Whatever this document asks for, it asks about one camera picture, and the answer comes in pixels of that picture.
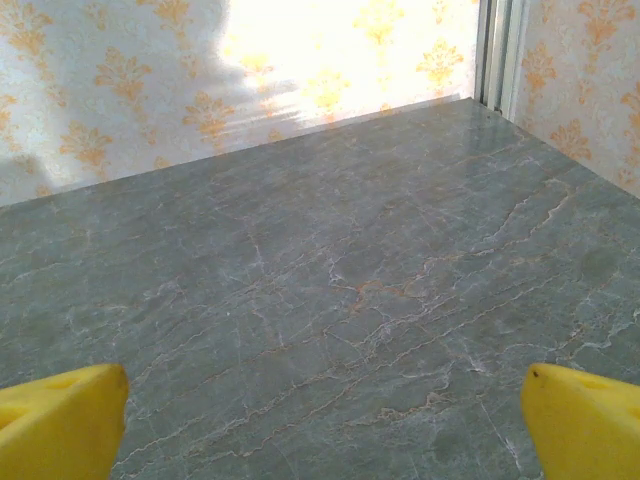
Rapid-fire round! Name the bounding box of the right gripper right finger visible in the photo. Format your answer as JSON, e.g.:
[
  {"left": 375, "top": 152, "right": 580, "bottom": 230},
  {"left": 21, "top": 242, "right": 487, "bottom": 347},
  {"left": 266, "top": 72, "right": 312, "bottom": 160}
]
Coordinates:
[{"left": 519, "top": 363, "right": 640, "bottom": 480}]

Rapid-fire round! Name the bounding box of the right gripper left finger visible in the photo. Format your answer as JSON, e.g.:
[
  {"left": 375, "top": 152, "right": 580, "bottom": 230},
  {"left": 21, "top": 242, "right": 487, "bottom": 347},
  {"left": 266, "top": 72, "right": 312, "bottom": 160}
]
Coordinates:
[{"left": 0, "top": 363, "right": 130, "bottom": 480}]

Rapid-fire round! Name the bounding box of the tall aluminium frame post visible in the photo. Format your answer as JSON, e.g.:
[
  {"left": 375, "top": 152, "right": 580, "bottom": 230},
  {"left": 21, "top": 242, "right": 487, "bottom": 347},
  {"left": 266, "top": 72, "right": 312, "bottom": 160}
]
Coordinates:
[{"left": 474, "top": 0, "right": 531, "bottom": 121}]

